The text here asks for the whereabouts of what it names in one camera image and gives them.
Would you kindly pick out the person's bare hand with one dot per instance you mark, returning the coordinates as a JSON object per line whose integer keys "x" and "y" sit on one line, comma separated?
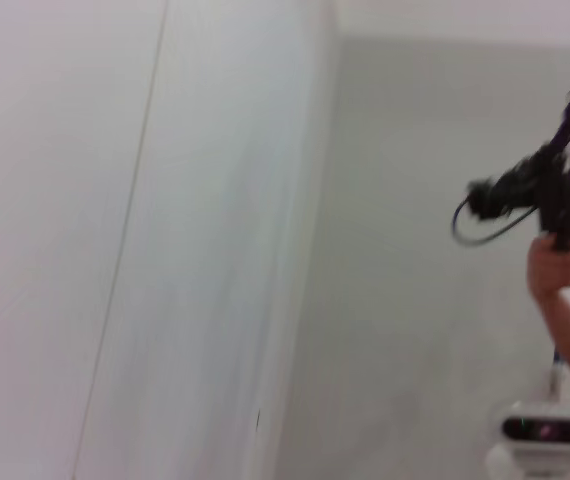
{"x": 552, "y": 270}

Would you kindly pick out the white depth camera unit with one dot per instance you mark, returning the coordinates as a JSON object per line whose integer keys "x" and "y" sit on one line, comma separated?
{"x": 545, "y": 430}

